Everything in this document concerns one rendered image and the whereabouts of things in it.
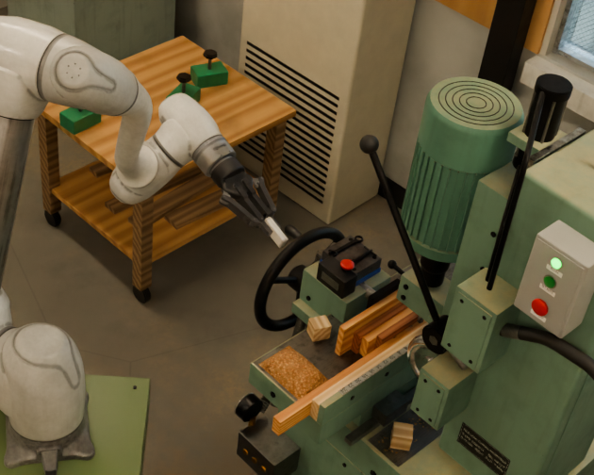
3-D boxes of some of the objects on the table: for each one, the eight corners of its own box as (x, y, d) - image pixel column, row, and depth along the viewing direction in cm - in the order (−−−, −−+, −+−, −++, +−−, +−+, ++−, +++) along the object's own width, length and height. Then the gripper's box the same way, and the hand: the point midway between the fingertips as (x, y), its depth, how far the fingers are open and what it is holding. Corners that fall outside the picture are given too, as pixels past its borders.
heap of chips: (288, 345, 225) (290, 335, 223) (331, 382, 218) (332, 372, 216) (258, 364, 220) (259, 354, 218) (300, 401, 213) (302, 392, 212)
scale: (498, 283, 238) (498, 283, 237) (503, 286, 237) (503, 286, 237) (338, 391, 209) (338, 391, 209) (342, 395, 209) (342, 395, 209)
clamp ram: (371, 291, 238) (377, 262, 233) (395, 311, 235) (403, 281, 229) (342, 309, 233) (348, 279, 227) (367, 329, 230) (373, 300, 224)
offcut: (329, 338, 227) (332, 326, 225) (312, 342, 226) (314, 329, 223) (323, 327, 230) (325, 314, 227) (306, 331, 228) (308, 318, 226)
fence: (505, 290, 244) (511, 273, 240) (511, 295, 243) (518, 277, 240) (316, 421, 210) (319, 403, 207) (321, 427, 209) (325, 408, 206)
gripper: (205, 167, 245) (268, 247, 239) (248, 147, 253) (310, 223, 247) (196, 185, 251) (257, 264, 245) (239, 165, 258) (299, 240, 253)
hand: (274, 232), depth 247 cm, fingers closed
